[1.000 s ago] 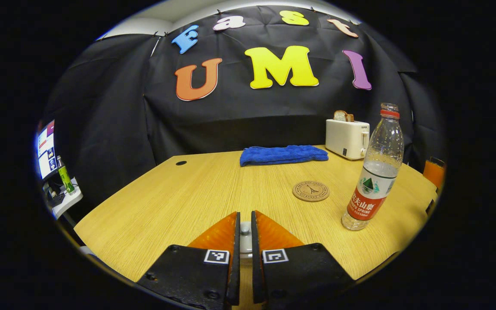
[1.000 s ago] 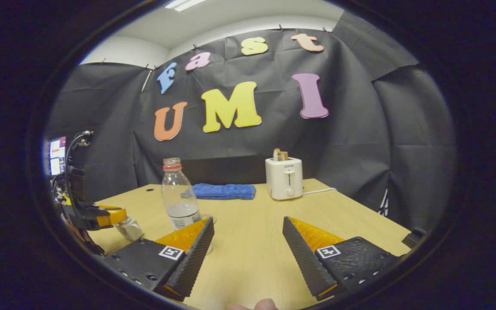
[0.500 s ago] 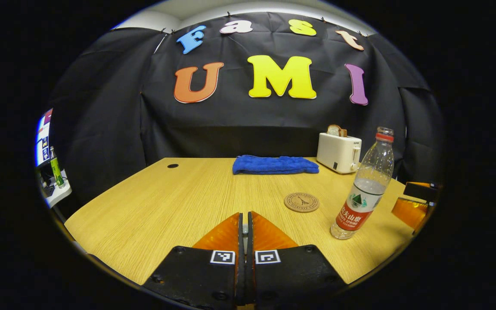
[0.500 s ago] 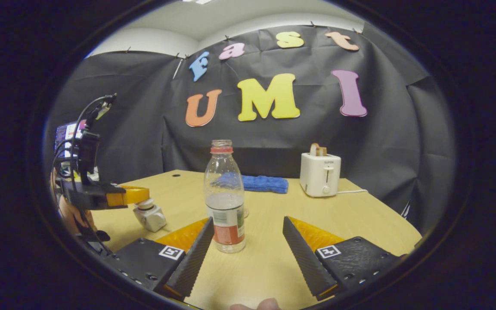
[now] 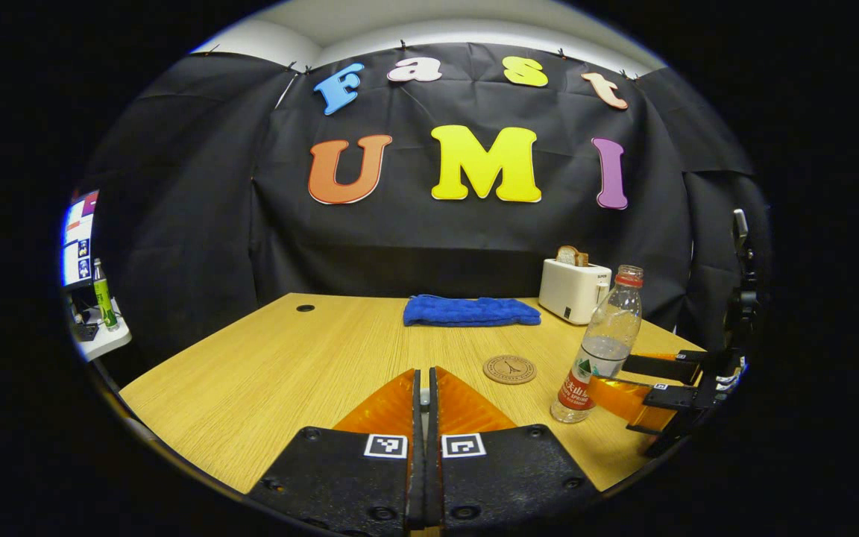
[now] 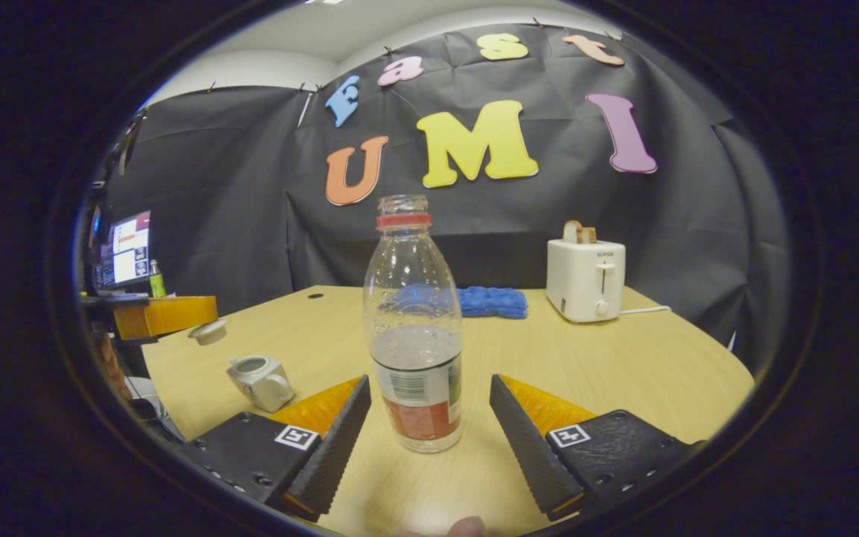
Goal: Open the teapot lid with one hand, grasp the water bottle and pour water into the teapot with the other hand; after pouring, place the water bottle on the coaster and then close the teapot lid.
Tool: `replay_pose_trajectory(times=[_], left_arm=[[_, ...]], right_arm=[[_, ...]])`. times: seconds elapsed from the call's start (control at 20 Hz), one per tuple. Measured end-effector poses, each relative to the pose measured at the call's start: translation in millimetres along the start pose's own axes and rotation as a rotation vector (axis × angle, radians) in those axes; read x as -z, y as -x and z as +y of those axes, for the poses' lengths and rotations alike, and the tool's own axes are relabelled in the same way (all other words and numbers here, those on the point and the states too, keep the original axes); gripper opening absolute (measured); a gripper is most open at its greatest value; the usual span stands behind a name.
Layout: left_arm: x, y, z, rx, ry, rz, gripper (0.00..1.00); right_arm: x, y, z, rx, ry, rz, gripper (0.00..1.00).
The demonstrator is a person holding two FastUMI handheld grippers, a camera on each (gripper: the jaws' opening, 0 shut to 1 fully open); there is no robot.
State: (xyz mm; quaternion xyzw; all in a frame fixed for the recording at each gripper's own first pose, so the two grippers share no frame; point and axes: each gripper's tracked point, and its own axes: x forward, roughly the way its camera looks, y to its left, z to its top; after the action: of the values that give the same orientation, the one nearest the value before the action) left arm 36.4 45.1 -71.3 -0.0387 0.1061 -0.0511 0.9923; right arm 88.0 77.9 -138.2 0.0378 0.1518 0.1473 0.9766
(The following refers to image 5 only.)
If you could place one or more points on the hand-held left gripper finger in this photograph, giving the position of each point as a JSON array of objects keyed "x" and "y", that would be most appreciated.
[
  {"x": 434, "y": 485},
  {"x": 415, "y": 485}
]

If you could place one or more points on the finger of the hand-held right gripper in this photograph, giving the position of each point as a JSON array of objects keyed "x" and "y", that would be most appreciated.
[
  {"x": 661, "y": 368},
  {"x": 672, "y": 399}
]

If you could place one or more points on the clear plastic water bottle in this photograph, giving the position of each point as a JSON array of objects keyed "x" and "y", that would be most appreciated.
[{"x": 601, "y": 350}]

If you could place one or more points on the round brown coaster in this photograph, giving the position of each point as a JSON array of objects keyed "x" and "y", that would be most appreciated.
[{"x": 510, "y": 370}]

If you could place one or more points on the green drink bottle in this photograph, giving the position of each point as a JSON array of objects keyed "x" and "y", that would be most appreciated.
[{"x": 105, "y": 302}]

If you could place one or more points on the white toaster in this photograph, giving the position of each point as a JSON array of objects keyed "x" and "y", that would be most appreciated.
[{"x": 571, "y": 291}]

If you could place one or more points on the bread slice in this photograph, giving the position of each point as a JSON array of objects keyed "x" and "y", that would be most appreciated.
[{"x": 570, "y": 256}]

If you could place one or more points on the blue towel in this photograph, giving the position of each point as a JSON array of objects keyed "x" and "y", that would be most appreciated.
[{"x": 467, "y": 312}]

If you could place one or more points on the black backdrop cloth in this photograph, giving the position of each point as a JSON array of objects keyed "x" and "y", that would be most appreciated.
[{"x": 400, "y": 246}]

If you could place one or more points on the white side desk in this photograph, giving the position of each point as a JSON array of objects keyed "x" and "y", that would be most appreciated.
[{"x": 105, "y": 344}]

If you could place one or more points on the black keyboard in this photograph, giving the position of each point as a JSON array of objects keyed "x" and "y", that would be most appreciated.
[{"x": 86, "y": 331}]

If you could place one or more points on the computer monitor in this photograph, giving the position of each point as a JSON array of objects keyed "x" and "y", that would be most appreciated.
[{"x": 77, "y": 246}]

